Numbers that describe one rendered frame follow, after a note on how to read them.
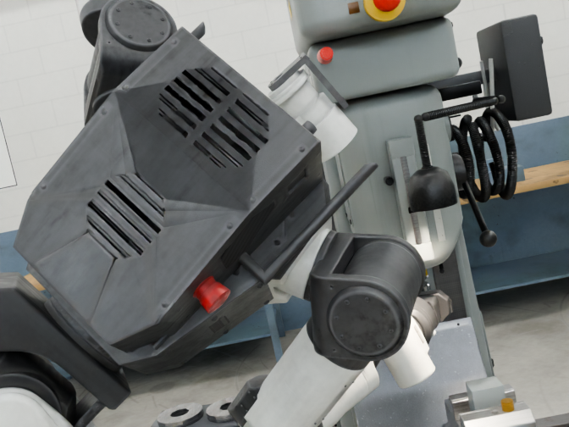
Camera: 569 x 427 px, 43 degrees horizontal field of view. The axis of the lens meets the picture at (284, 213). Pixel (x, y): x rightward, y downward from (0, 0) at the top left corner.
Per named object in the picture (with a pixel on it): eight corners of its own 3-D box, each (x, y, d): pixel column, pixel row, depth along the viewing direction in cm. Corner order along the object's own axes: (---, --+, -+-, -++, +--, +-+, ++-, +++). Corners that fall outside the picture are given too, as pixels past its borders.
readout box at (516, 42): (559, 113, 152) (543, 11, 149) (516, 122, 152) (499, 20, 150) (527, 113, 172) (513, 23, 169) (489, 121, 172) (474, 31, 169)
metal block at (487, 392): (508, 415, 137) (503, 385, 136) (477, 421, 137) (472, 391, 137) (500, 404, 142) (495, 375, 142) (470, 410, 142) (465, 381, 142)
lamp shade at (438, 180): (430, 212, 108) (422, 170, 107) (401, 211, 114) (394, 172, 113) (467, 201, 111) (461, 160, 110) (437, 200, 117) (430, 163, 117)
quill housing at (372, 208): (481, 262, 127) (449, 78, 123) (364, 285, 127) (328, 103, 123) (455, 242, 146) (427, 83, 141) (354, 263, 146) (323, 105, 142)
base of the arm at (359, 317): (385, 390, 79) (422, 303, 75) (277, 344, 82) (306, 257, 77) (406, 327, 93) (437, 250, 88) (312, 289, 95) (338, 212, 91)
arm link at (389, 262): (356, 395, 83) (425, 311, 77) (290, 348, 84) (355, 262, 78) (374, 346, 93) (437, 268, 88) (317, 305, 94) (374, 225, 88)
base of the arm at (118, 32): (114, 81, 84) (201, 67, 90) (74, -3, 88) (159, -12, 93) (95, 152, 96) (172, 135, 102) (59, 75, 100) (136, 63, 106)
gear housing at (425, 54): (465, 74, 119) (454, 13, 118) (317, 105, 120) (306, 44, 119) (426, 84, 152) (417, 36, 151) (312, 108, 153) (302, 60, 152)
